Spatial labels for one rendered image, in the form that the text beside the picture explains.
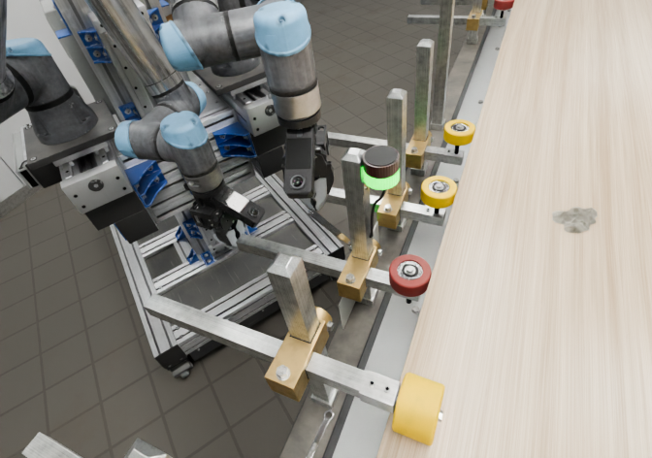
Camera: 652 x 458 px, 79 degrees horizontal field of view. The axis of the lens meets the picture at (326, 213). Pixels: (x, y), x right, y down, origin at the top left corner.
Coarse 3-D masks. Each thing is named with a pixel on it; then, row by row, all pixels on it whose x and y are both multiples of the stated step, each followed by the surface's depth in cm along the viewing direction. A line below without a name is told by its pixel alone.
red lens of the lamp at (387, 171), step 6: (366, 150) 66; (396, 150) 65; (366, 162) 64; (396, 162) 63; (366, 168) 64; (372, 168) 63; (378, 168) 63; (384, 168) 63; (390, 168) 63; (396, 168) 64; (372, 174) 64; (378, 174) 63; (384, 174) 63; (390, 174) 64
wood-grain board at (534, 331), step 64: (576, 0) 158; (640, 0) 151; (512, 64) 128; (576, 64) 123; (640, 64) 118; (512, 128) 104; (576, 128) 101; (640, 128) 98; (512, 192) 88; (576, 192) 85; (640, 192) 83; (448, 256) 78; (512, 256) 76; (576, 256) 74; (640, 256) 72; (448, 320) 68; (512, 320) 67; (576, 320) 65; (640, 320) 64; (448, 384) 61; (512, 384) 59; (576, 384) 58; (640, 384) 57; (384, 448) 56; (448, 448) 55; (512, 448) 54; (576, 448) 53; (640, 448) 52
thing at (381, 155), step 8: (368, 152) 65; (376, 152) 65; (384, 152) 65; (392, 152) 65; (368, 160) 64; (376, 160) 64; (384, 160) 63; (392, 160) 63; (384, 192) 70; (376, 200) 72
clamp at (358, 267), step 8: (376, 248) 85; (352, 256) 84; (376, 256) 87; (352, 264) 83; (360, 264) 83; (368, 264) 82; (344, 272) 82; (352, 272) 82; (360, 272) 81; (368, 272) 82; (344, 280) 80; (360, 280) 80; (344, 288) 81; (352, 288) 79; (360, 288) 79; (344, 296) 83; (352, 296) 81; (360, 296) 80
